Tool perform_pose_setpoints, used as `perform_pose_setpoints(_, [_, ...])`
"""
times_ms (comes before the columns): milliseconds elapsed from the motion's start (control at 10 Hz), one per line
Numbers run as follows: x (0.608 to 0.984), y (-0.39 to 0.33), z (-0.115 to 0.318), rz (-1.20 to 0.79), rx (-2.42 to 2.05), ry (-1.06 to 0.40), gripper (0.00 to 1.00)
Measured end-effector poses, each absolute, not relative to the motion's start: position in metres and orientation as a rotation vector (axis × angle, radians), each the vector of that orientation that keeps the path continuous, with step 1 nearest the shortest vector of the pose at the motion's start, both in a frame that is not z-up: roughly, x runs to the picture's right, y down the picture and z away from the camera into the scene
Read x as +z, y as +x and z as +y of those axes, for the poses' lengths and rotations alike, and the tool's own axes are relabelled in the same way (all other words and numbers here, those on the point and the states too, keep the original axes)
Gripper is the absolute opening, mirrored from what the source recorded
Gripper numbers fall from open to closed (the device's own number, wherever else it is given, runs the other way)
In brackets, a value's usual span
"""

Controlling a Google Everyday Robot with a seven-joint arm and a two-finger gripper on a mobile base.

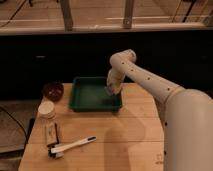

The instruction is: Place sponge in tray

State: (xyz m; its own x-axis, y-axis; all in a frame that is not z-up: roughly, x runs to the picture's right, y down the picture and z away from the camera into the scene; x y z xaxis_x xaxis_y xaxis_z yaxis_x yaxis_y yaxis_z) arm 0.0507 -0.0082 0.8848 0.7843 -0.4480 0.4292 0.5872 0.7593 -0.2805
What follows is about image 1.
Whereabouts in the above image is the right metal frame post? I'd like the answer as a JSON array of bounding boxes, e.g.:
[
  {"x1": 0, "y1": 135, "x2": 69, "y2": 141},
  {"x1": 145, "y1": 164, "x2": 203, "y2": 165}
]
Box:
[{"x1": 123, "y1": 0, "x2": 134, "y2": 29}]

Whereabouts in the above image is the green plastic tray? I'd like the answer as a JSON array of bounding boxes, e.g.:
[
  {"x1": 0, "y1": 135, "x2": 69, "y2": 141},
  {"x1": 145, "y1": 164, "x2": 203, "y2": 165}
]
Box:
[{"x1": 69, "y1": 77, "x2": 122, "y2": 112}]

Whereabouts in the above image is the dark red bowl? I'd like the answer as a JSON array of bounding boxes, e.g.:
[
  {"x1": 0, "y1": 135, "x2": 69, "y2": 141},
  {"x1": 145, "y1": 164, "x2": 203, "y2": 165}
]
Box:
[{"x1": 42, "y1": 82, "x2": 64, "y2": 102}]

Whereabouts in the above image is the left metal frame post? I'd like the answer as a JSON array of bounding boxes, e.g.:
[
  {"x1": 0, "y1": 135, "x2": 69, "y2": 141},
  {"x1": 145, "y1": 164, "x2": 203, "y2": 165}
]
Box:
[{"x1": 60, "y1": 0, "x2": 73, "y2": 31}]

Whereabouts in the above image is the white dish brush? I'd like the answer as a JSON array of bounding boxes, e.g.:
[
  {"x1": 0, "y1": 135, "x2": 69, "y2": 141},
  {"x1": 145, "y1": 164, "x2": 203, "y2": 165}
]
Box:
[{"x1": 48, "y1": 136, "x2": 96, "y2": 159}]

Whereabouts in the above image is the white lidded jar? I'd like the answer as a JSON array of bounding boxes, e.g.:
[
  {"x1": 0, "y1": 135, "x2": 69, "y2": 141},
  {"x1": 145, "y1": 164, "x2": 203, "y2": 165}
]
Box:
[{"x1": 38, "y1": 101, "x2": 56, "y2": 119}]

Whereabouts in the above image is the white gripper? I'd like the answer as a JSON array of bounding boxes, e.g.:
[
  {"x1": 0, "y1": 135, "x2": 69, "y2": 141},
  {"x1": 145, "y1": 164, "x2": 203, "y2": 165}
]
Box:
[{"x1": 105, "y1": 69, "x2": 125, "y2": 96}]

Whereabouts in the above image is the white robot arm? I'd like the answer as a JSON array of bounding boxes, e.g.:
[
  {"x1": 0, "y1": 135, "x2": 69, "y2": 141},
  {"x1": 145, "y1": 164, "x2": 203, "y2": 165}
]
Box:
[{"x1": 106, "y1": 49, "x2": 213, "y2": 171}]

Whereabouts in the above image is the black cable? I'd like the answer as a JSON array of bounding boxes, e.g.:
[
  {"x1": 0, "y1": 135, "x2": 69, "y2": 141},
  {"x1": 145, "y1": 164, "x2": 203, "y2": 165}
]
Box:
[{"x1": 0, "y1": 105, "x2": 29, "y2": 143}]

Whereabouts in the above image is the metal frame post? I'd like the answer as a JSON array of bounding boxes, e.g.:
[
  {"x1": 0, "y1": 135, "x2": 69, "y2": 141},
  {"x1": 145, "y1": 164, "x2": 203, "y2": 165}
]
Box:
[
  {"x1": 123, "y1": 0, "x2": 134, "y2": 29},
  {"x1": 60, "y1": 0, "x2": 73, "y2": 31}
]

